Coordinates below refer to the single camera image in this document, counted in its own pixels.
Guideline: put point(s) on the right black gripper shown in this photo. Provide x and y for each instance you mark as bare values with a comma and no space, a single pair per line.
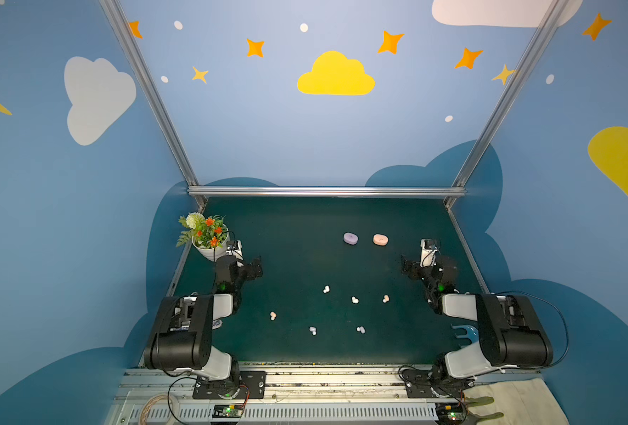
415,269

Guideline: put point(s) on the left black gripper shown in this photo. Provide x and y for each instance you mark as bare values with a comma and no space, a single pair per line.
247,268

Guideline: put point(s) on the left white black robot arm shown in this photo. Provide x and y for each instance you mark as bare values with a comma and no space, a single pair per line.
181,338

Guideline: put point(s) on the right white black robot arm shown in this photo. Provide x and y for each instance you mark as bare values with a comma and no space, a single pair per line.
510,333

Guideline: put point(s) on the pink earbud charging case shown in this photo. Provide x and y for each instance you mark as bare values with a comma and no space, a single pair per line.
380,240

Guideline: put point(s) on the purple earbud charging case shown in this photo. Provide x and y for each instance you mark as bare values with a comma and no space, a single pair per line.
350,238

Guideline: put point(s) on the white pot with flowers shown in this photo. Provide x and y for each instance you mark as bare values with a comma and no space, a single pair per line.
208,234

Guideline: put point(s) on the blue garden fork tool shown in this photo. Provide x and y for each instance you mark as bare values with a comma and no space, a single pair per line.
466,334

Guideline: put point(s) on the right green controller board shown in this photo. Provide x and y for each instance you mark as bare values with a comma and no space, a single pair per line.
450,414

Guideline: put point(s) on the green controller board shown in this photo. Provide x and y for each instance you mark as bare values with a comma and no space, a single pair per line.
227,412
450,414

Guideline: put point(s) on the left green controller board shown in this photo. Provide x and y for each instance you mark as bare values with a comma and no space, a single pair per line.
227,412

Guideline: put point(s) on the beige cloth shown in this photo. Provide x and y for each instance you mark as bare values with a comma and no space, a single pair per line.
522,402

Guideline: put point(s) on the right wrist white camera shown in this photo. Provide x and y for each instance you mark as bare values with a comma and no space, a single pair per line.
429,246

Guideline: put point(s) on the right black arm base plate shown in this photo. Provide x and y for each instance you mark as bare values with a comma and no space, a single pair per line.
421,383

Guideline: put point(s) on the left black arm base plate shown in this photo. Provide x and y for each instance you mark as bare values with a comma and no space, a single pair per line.
237,386

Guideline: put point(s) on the green handled pliers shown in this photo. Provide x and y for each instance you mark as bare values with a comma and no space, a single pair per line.
480,410

